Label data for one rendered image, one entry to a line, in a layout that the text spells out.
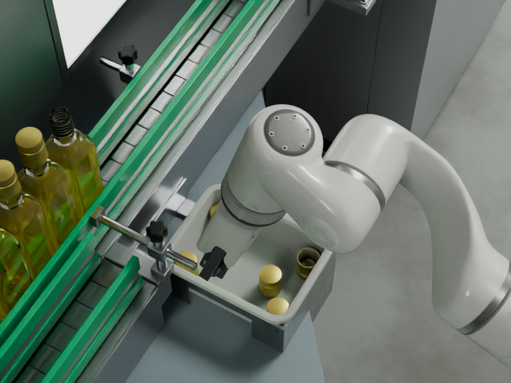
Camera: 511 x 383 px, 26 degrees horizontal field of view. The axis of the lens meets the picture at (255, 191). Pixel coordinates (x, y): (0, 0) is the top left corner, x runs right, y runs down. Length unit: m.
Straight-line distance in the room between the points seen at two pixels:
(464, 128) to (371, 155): 1.85
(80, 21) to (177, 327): 0.49
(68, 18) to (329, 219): 0.73
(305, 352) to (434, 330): 0.91
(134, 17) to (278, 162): 0.91
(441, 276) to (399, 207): 1.64
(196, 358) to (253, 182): 0.68
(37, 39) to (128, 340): 0.44
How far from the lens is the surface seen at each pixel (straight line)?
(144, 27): 1.94
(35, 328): 1.55
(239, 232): 1.14
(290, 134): 1.03
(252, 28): 1.84
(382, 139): 1.06
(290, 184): 1.02
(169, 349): 1.70
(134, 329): 1.60
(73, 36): 1.68
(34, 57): 1.60
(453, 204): 1.09
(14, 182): 1.40
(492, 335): 1.07
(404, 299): 2.60
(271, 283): 1.68
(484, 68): 3.01
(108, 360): 1.57
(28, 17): 1.55
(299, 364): 1.69
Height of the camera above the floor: 2.29
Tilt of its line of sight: 57 degrees down
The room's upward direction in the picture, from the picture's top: straight up
